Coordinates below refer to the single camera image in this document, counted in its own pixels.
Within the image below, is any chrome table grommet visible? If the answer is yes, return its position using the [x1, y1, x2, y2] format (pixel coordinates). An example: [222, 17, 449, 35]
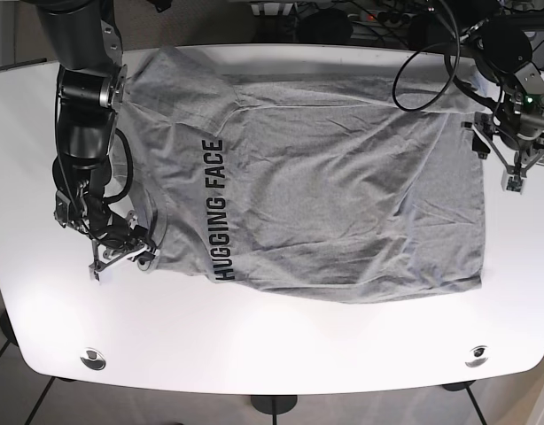
[80, 347, 106, 371]
[464, 345, 490, 368]

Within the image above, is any front black table foot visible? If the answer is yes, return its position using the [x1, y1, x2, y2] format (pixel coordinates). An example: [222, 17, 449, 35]
[250, 395, 298, 415]

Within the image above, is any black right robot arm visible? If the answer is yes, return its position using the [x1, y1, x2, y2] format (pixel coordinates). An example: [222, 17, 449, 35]
[33, 0, 158, 279]

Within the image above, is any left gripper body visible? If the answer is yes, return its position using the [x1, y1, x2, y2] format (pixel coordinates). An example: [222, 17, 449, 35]
[461, 112, 544, 194]

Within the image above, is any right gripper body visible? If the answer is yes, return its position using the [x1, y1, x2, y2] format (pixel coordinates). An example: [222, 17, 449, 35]
[89, 210, 159, 282]

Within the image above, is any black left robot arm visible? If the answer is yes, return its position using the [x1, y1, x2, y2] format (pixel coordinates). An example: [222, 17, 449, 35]
[407, 1, 544, 193]

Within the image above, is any left chrome table grommet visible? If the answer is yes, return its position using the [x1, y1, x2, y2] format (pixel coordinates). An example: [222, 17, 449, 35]
[80, 347, 106, 371]

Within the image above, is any grey T-shirt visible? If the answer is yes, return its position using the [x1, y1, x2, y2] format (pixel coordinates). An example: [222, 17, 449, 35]
[119, 48, 486, 304]

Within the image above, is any right chrome table grommet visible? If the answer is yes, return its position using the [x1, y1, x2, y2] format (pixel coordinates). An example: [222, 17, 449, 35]
[464, 345, 490, 368]

